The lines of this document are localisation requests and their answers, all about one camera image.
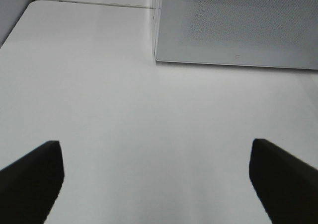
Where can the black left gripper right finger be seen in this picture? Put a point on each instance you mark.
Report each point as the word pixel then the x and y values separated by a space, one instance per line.
pixel 286 186

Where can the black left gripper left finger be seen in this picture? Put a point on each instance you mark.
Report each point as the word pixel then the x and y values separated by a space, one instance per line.
pixel 30 185

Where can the white microwave door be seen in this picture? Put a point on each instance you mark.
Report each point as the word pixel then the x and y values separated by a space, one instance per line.
pixel 265 33

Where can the white microwave oven body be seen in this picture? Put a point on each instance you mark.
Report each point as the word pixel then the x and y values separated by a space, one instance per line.
pixel 154 24

